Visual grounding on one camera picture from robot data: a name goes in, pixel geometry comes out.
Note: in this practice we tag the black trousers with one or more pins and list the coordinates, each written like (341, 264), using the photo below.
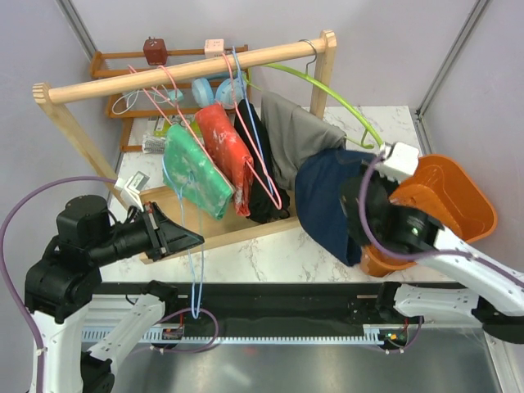
(261, 208)

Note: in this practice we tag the silver foil package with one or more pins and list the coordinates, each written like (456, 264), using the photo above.
(152, 144)

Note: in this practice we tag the brown wooden shelf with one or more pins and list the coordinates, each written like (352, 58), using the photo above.
(107, 65)

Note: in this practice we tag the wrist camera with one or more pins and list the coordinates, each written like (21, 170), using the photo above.
(399, 159)
(129, 189)

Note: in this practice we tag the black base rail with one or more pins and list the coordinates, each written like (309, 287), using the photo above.
(273, 313)

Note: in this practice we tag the navy blue denim trousers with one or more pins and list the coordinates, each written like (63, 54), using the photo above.
(317, 189)

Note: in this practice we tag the green tie-dye trousers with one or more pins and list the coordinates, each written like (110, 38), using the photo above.
(189, 171)

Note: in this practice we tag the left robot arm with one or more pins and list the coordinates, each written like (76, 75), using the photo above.
(60, 287)

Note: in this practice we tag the red tie-dye trousers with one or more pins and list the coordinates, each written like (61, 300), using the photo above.
(229, 153)

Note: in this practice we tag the light blue headphones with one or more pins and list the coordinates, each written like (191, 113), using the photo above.
(226, 93)

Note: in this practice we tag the pink cube plug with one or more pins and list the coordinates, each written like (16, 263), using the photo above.
(214, 47)

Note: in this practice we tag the grey trousers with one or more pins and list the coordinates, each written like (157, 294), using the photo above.
(294, 136)

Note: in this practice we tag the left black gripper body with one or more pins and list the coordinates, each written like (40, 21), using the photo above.
(152, 243)

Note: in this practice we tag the orange plastic basket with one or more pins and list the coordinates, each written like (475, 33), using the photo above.
(441, 188)

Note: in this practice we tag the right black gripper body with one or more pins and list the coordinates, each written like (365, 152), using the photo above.
(388, 184)

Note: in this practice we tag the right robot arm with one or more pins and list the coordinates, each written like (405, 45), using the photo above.
(492, 294)

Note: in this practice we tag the green snack package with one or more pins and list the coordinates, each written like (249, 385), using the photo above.
(159, 125)

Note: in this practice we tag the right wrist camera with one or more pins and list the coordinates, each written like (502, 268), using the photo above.
(399, 159)

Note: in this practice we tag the dark red cube plug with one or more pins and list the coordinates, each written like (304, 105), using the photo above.
(155, 51)

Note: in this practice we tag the wooden clothes rack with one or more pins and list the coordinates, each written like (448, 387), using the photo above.
(232, 229)

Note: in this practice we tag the lime green hanger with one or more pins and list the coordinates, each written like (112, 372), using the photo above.
(368, 128)

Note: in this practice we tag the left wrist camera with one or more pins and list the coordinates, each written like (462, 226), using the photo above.
(129, 189)

